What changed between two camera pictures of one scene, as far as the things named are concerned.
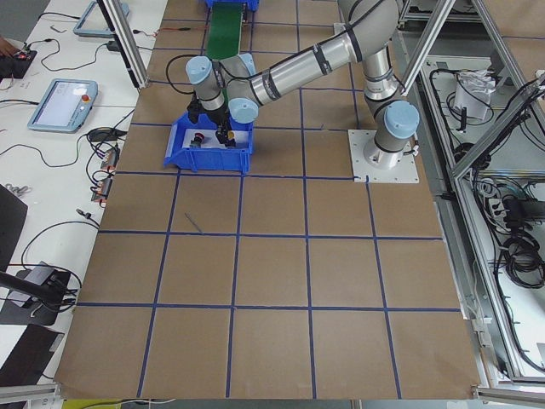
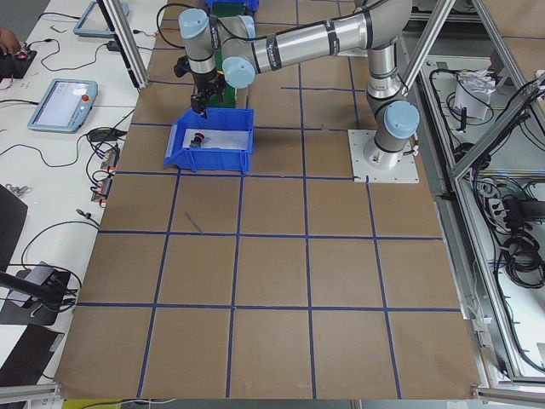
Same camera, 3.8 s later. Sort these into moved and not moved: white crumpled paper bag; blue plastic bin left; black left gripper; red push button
Moved: black left gripper
Not moved: blue plastic bin left; red push button; white crumpled paper bag
